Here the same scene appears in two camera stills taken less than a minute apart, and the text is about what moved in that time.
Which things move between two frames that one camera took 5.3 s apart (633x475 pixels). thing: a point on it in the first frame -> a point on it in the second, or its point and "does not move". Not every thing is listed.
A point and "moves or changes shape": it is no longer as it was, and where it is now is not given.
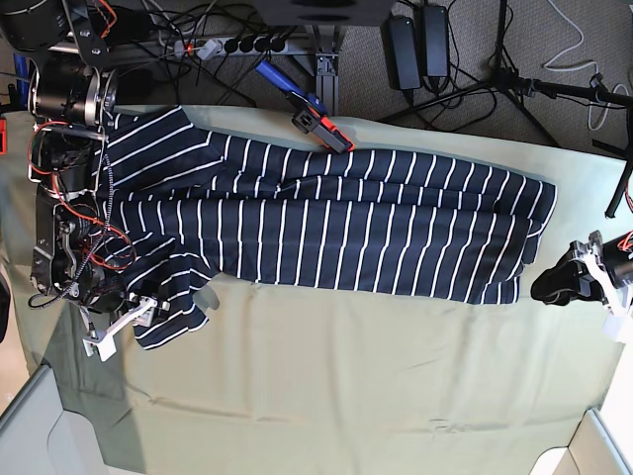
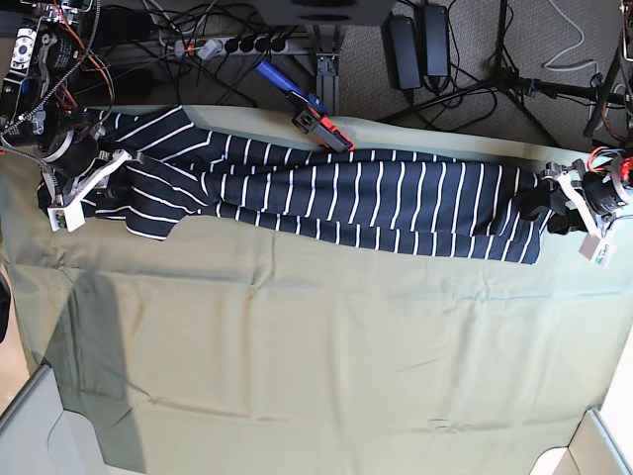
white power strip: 207,48 does not move
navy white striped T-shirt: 190,202 moves or changes shape
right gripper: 610,261 -> 601,190
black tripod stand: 504,78 does not move
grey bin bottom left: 39,436 does not move
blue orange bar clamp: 311,114 does not move
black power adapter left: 405,52 does not move
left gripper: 112,297 -> 79,167
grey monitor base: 324,12 does not move
